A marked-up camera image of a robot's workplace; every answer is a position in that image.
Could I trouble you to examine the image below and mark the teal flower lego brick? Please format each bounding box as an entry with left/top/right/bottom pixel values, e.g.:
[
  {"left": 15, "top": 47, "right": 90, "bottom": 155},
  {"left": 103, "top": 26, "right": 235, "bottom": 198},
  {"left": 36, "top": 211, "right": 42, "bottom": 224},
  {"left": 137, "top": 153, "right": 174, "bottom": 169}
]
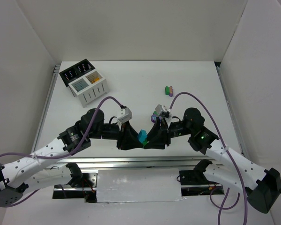
[{"left": 74, "top": 82, "right": 88, "bottom": 92}]

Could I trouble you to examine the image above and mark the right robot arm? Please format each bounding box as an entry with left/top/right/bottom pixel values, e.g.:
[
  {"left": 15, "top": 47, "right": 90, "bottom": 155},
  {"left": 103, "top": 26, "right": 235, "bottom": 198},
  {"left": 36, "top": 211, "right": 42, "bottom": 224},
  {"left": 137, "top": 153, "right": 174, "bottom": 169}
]
[{"left": 145, "top": 105, "right": 281, "bottom": 214}]

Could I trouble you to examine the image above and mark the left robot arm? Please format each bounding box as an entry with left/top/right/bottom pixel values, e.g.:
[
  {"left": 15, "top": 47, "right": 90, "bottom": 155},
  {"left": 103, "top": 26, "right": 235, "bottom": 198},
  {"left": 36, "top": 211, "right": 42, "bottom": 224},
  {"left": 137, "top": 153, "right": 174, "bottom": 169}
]
[{"left": 0, "top": 108, "right": 143, "bottom": 208}]

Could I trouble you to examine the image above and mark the purple lotus lego brick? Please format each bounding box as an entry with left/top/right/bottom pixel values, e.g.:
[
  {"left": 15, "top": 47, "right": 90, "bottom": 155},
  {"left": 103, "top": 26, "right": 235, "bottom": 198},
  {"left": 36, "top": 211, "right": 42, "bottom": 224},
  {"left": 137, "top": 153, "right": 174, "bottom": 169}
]
[{"left": 151, "top": 114, "right": 157, "bottom": 123}]

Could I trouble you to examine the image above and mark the white foam board front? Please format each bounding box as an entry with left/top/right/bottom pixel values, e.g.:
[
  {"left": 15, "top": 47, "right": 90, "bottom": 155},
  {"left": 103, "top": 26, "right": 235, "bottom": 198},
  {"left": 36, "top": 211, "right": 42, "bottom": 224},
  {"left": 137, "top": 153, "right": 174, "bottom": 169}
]
[{"left": 96, "top": 168, "right": 182, "bottom": 203}]

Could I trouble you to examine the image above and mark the white slotted container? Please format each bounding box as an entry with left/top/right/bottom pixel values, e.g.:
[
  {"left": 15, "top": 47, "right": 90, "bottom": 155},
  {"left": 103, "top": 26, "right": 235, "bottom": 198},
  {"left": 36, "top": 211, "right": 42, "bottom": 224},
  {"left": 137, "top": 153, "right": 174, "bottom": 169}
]
[{"left": 69, "top": 69, "right": 110, "bottom": 108}]

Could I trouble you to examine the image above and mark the black slotted container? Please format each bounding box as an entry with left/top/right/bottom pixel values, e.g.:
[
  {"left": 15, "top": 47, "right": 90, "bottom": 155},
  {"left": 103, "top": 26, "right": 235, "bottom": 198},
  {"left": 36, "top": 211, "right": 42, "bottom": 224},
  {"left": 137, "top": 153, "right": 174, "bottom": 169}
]
[{"left": 59, "top": 59, "right": 95, "bottom": 87}]

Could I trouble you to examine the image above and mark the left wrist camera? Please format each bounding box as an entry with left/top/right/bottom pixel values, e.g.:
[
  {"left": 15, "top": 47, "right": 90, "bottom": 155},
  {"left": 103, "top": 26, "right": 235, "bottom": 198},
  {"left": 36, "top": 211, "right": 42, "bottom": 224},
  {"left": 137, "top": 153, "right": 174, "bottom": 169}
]
[{"left": 117, "top": 107, "right": 133, "bottom": 124}]

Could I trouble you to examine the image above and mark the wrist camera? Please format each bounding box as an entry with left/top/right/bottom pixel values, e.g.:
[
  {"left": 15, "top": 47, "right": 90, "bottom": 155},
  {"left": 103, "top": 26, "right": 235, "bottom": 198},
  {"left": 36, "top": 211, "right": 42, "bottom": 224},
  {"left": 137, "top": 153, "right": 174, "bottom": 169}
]
[
  {"left": 155, "top": 105, "right": 172, "bottom": 127},
  {"left": 117, "top": 107, "right": 133, "bottom": 124}
]

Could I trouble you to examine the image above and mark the aluminium table rail front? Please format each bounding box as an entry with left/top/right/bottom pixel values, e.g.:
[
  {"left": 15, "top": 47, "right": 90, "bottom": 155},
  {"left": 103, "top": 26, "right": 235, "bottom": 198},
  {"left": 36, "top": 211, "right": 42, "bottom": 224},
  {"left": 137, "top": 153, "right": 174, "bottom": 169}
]
[{"left": 49, "top": 156, "right": 215, "bottom": 170}]

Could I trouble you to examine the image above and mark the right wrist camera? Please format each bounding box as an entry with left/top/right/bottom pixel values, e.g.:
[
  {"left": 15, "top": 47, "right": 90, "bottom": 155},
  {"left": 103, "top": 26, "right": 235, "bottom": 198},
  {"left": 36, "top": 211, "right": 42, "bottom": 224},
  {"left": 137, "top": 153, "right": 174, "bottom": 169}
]
[{"left": 155, "top": 105, "right": 172, "bottom": 127}]

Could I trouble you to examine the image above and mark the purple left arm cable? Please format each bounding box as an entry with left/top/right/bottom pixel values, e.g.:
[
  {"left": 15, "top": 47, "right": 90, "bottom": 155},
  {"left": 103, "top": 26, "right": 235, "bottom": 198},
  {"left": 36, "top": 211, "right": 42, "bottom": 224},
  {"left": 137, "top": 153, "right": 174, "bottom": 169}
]
[{"left": 0, "top": 96, "right": 126, "bottom": 207}]

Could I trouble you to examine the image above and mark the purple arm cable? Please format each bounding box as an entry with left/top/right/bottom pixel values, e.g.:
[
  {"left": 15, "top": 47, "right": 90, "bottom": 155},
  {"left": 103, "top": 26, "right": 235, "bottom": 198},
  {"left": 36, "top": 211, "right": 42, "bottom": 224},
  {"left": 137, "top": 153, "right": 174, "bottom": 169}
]
[
  {"left": 170, "top": 92, "right": 249, "bottom": 225},
  {"left": 0, "top": 96, "right": 126, "bottom": 207}
]

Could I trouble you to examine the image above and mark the aluminium rail right side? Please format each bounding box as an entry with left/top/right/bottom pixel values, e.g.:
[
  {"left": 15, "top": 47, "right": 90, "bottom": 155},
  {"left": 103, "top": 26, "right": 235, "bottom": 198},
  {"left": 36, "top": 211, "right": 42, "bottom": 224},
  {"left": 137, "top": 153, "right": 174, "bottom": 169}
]
[{"left": 214, "top": 61, "right": 246, "bottom": 157}]

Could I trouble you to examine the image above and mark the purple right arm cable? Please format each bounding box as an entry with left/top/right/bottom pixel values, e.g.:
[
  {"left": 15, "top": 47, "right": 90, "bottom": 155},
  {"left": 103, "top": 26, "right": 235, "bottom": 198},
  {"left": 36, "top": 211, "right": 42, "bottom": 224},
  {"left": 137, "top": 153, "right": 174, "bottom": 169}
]
[{"left": 170, "top": 92, "right": 249, "bottom": 225}]

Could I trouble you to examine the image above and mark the aluminium rail left side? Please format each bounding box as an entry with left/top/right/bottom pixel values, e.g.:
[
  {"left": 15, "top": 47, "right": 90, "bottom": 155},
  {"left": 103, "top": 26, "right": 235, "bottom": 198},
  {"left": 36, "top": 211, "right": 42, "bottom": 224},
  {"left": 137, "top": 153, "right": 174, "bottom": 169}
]
[{"left": 31, "top": 64, "right": 61, "bottom": 153}]

